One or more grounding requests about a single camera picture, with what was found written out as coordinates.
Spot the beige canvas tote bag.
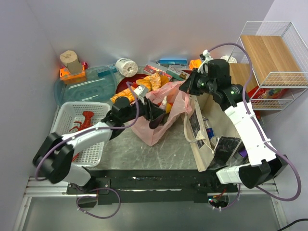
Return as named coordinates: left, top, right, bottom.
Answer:
left=182, top=94, right=241, bottom=172

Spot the red candy bag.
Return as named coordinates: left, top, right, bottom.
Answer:
left=248, top=86, right=288, bottom=99

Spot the twisted orange bread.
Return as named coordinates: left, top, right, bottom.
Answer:
left=110, top=88, right=134, bottom=103

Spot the orange snack box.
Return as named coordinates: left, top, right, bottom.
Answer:
left=189, top=59, right=203, bottom=70

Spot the Red Bull can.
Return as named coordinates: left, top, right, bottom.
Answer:
left=206, top=128, right=215, bottom=139

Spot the brown toilet paper roll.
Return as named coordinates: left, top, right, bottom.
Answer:
left=60, top=50, right=83, bottom=74

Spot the red toothpaste box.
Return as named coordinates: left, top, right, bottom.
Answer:
left=143, top=65, right=173, bottom=79

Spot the croissant bread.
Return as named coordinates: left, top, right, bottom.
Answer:
left=135, top=78, right=152, bottom=91

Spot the white paper cup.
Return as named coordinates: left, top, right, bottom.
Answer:
left=221, top=55, right=237, bottom=64

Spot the yellow lemon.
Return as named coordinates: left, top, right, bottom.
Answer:
left=166, top=103, right=173, bottom=114

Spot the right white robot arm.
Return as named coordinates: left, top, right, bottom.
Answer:
left=179, top=59, right=287, bottom=189

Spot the orange box under roll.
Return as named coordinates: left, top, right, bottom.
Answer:
left=60, top=65, right=87, bottom=84

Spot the red toy lobster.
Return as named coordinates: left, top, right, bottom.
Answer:
left=69, top=111, right=95, bottom=131

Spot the Pocari Sweat water bottle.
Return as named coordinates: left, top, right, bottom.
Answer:
left=203, top=118, right=211, bottom=132

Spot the white wire shelf rack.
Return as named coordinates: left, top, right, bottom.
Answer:
left=230, top=21, right=308, bottom=113

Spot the white perforated plastic basket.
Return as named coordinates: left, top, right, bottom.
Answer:
left=49, top=101, right=111, bottom=167

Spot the pink plastic grocery bag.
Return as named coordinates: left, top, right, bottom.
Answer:
left=131, top=81, right=193, bottom=146

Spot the blue flat box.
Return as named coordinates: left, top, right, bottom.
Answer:
left=158, top=58, right=188, bottom=65

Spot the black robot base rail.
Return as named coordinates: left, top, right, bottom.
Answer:
left=66, top=169, right=238, bottom=205

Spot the white toilet paper roll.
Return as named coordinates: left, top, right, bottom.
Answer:
left=115, top=58, right=138, bottom=77

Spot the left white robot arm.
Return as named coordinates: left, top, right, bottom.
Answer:
left=33, top=97, right=166, bottom=186

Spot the teal plastic tray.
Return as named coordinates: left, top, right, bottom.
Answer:
left=54, top=66, right=117, bottom=105

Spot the red round plate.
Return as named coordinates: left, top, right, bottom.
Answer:
left=115, top=74, right=147, bottom=94

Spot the white RIO box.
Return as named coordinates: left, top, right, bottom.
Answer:
left=167, top=65, right=191, bottom=81

